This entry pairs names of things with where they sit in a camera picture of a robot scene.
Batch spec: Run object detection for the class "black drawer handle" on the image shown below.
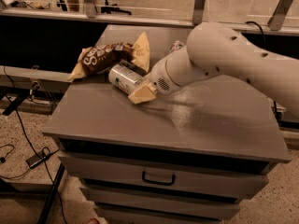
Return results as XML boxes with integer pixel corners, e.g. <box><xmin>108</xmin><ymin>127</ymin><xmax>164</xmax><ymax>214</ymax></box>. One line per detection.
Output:
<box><xmin>141</xmin><ymin>171</ymin><xmax>176</xmax><ymax>186</ymax></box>

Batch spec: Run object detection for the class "silver 7up soda can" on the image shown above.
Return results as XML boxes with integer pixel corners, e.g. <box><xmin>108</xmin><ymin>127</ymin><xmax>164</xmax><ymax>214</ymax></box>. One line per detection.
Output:
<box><xmin>108</xmin><ymin>64</ymin><xmax>143</xmax><ymax>94</ymax></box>

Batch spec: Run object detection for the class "grey drawer cabinet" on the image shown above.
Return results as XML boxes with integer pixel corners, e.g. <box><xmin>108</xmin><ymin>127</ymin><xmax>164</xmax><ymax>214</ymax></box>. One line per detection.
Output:
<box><xmin>43</xmin><ymin>31</ymin><xmax>291</xmax><ymax>224</ymax></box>

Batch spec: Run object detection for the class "black power adapter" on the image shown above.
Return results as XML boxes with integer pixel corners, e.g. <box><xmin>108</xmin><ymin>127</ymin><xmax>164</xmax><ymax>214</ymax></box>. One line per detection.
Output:
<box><xmin>26</xmin><ymin>154</ymin><xmax>47</xmax><ymax>169</ymax></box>

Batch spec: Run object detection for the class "clear plastic water bottle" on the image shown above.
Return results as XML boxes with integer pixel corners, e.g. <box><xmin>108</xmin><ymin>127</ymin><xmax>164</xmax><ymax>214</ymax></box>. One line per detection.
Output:
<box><xmin>169</xmin><ymin>40</ymin><xmax>185</xmax><ymax>53</ymax></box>

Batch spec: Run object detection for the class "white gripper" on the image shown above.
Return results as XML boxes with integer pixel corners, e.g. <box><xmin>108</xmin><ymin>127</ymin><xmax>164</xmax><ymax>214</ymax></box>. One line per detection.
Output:
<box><xmin>128</xmin><ymin>47</ymin><xmax>200</xmax><ymax>104</ymax></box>

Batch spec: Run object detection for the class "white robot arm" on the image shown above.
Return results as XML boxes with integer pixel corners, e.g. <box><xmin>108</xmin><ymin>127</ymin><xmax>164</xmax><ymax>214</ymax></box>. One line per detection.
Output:
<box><xmin>129</xmin><ymin>22</ymin><xmax>299</xmax><ymax>116</ymax></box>

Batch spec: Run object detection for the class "black cable behind cabinet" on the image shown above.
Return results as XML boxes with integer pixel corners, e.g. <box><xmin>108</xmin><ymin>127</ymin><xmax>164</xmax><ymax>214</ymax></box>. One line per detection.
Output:
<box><xmin>244</xmin><ymin>21</ymin><xmax>267</xmax><ymax>47</ymax></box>

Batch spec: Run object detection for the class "black floor cable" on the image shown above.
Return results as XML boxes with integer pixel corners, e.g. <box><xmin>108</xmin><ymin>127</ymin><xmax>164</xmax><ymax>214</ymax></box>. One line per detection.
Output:
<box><xmin>0</xmin><ymin>66</ymin><xmax>69</xmax><ymax>224</ymax></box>

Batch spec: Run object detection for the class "black tripod leg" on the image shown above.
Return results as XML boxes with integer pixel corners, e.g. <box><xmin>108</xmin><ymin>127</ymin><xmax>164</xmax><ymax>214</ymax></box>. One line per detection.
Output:
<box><xmin>37</xmin><ymin>164</ymin><xmax>64</xmax><ymax>224</ymax></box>

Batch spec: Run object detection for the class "metal rail frame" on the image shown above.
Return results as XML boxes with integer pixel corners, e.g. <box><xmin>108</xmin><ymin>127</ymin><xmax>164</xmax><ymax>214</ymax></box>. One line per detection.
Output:
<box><xmin>1</xmin><ymin>0</ymin><xmax>299</xmax><ymax>36</ymax></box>

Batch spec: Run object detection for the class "brown chip bag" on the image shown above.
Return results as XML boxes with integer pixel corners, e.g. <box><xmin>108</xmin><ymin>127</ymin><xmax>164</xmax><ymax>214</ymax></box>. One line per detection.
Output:
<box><xmin>68</xmin><ymin>32</ymin><xmax>150</xmax><ymax>80</ymax></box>

